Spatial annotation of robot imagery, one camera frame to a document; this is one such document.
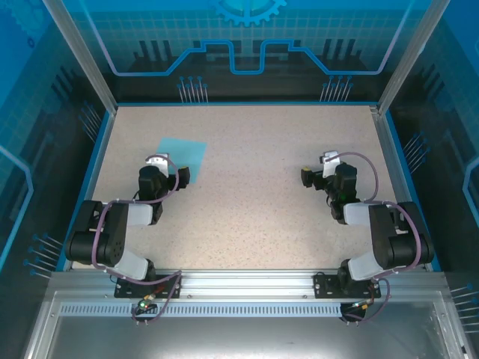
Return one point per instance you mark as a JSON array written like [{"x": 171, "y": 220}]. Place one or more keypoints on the aluminium frame post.
[
  {"x": 88, "y": 56},
  {"x": 405, "y": 56}
]

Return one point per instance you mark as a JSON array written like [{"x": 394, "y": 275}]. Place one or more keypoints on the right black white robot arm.
[{"x": 385, "y": 232}]

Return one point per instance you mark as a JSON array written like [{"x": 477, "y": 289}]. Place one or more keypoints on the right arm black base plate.
[{"x": 322, "y": 286}]

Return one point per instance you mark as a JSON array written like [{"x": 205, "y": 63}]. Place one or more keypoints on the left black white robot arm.
[{"x": 112, "y": 232}]

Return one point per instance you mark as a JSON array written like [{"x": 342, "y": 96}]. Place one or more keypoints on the light blue paper sheet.
[{"x": 187, "y": 153}]

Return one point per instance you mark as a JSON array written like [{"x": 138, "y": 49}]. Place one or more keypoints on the long aluminium mounting rail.
[{"x": 243, "y": 282}]

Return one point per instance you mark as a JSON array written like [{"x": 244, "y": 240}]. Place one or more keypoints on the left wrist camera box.
[{"x": 157, "y": 161}]

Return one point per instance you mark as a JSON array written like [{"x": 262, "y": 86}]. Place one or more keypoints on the blue table border strip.
[
  {"x": 88, "y": 187},
  {"x": 405, "y": 168}
]

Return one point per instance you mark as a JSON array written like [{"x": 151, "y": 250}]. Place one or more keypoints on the grey metal tray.
[{"x": 243, "y": 340}]

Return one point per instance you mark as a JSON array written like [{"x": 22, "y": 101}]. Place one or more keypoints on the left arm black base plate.
[{"x": 123, "y": 289}]

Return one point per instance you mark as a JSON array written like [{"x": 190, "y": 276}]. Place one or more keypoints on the aluminium side rail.
[{"x": 387, "y": 149}]

